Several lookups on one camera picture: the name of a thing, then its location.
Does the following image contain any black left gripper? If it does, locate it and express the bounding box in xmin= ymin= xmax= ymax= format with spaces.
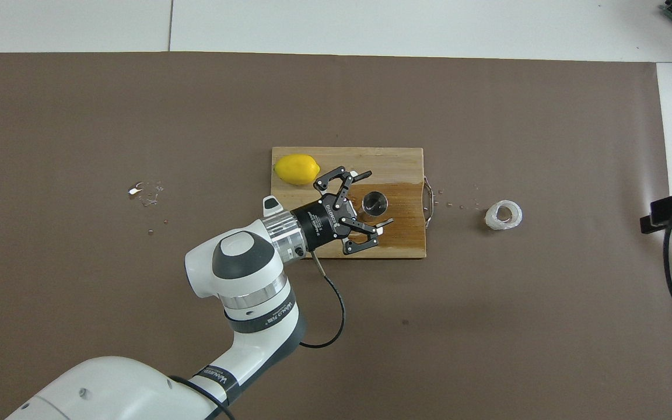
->
xmin=291 ymin=166 xmax=396 ymax=256

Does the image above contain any steel double jigger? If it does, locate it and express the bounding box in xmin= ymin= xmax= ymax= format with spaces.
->
xmin=361 ymin=191 xmax=389 ymax=221

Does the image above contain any clear plastic cup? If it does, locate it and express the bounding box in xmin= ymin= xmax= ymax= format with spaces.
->
xmin=484 ymin=199 xmax=523 ymax=231

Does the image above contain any wooden cutting board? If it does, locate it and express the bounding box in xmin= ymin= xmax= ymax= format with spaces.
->
xmin=269 ymin=146 xmax=433 ymax=259

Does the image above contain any yellow lemon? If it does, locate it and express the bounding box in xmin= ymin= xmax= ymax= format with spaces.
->
xmin=274 ymin=154 xmax=321 ymax=186

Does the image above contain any brown paper table mat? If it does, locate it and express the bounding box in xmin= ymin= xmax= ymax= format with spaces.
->
xmin=0 ymin=51 xmax=672 ymax=420

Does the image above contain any spilled water puddle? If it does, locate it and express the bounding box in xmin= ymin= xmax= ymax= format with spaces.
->
xmin=128 ymin=181 xmax=165 ymax=207

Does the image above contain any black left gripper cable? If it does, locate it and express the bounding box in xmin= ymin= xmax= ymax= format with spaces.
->
xmin=170 ymin=251 xmax=347 ymax=420

